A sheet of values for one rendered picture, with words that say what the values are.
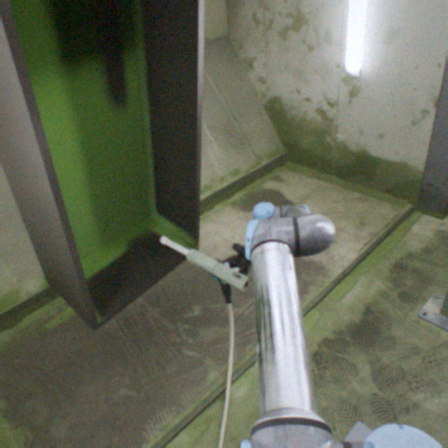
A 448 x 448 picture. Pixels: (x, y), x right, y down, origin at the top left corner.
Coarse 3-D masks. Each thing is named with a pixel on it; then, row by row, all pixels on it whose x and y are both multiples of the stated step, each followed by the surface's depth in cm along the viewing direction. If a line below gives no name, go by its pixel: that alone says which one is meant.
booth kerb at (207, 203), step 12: (264, 168) 312; (276, 168) 323; (240, 180) 297; (252, 180) 307; (216, 192) 283; (228, 192) 292; (204, 204) 279; (216, 204) 288; (48, 288) 217; (24, 300) 209; (36, 300) 214; (48, 300) 219; (12, 312) 207; (24, 312) 212; (0, 324) 204; (12, 324) 209
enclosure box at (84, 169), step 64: (0, 0) 72; (64, 0) 115; (128, 0) 131; (192, 0) 113; (0, 64) 84; (64, 64) 124; (128, 64) 144; (192, 64) 126; (0, 128) 106; (64, 128) 136; (128, 128) 159; (192, 128) 142; (64, 192) 149; (128, 192) 177; (192, 192) 161; (64, 256) 124; (128, 256) 176
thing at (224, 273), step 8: (160, 240) 175; (168, 240) 173; (176, 248) 169; (184, 248) 167; (192, 256) 161; (200, 256) 160; (200, 264) 158; (208, 264) 156; (216, 264) 156; (216, 272) 153; (224, 272) 151; (232, 272) 150; (224, 280) 152; (232, 280) 147; (240, 280) 146; (248, 280) 147; (224, 288) 157; (240, 288) 147; (224, 296) 162
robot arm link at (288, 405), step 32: (256, 224) 106; (288, 224) 105; (256, 256) 101; (288, 256) 99; (256, 288) 94; (288, 288) 90; (256, 320) 88; (288, 320) 83; (288, 352) 77; (288, 384) 72; (288, 416) 66
